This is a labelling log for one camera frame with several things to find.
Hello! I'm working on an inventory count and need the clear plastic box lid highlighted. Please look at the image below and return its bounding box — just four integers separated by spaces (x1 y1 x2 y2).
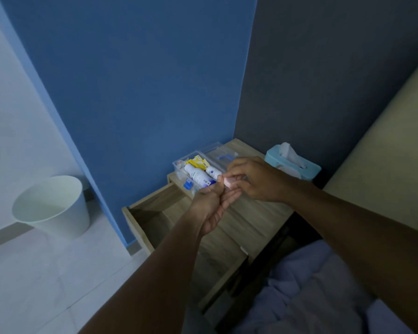
200 142 239 171

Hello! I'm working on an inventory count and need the beige bed headboard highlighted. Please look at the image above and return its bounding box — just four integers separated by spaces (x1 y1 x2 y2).
322 51 418 238

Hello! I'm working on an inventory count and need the wooden bedside table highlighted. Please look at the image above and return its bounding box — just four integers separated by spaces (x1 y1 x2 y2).
122 138 295 313

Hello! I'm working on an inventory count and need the lavender bed blanket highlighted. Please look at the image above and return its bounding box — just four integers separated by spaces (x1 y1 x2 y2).
230 239 416 334

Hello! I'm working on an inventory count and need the yellow packet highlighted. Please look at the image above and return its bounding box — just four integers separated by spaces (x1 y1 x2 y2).
185 155 211 171

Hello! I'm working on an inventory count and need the person's left hand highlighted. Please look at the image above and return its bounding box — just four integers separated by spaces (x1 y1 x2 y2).
190 175 243 237

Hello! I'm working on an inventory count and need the teal tissue box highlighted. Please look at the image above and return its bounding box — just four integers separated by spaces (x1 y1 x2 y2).
264 144 322 182

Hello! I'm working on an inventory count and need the person's left forearm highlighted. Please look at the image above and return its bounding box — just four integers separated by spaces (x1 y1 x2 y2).
78 214 213 334

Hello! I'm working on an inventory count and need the white tissue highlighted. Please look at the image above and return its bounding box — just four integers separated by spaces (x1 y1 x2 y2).
277 142 308 170

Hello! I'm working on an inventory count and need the white waste bin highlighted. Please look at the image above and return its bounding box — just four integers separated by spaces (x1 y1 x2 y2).
11 175 91 240

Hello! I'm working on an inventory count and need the clear plastic storage box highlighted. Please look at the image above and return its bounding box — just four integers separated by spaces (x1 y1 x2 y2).
172 149 227 197

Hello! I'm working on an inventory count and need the wooden bedside table drawer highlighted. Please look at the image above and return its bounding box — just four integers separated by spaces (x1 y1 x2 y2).
122 182 248 313

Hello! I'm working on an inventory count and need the large white spray bottle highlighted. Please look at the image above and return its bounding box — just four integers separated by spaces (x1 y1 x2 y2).
184 163 214 188

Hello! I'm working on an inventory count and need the person's right forearm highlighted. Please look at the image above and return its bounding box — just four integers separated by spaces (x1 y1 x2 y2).
288 181 418 334

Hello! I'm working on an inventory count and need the person's right hand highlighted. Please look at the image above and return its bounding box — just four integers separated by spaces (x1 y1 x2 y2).
222 156 297 204

